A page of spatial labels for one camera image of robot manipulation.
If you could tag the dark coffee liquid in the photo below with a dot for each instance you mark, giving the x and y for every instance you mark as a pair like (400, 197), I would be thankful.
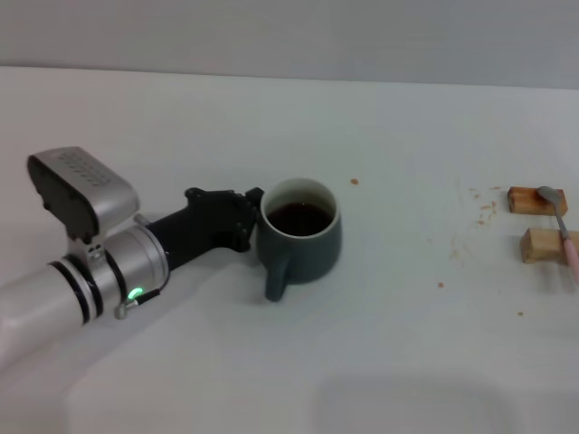
(298, 219)

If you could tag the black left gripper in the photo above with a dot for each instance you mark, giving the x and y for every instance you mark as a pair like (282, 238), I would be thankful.
(203, 226)

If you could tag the light wooden block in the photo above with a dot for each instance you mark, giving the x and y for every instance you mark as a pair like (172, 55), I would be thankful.
(540, 244)

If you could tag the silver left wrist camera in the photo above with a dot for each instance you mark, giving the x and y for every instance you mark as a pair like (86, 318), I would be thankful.
(86, 190)

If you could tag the dark grey ceramic cup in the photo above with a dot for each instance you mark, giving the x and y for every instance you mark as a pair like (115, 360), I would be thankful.
(307, 257)

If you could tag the stained brown wooden block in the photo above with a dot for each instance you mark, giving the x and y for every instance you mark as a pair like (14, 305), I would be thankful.
(524, 200)

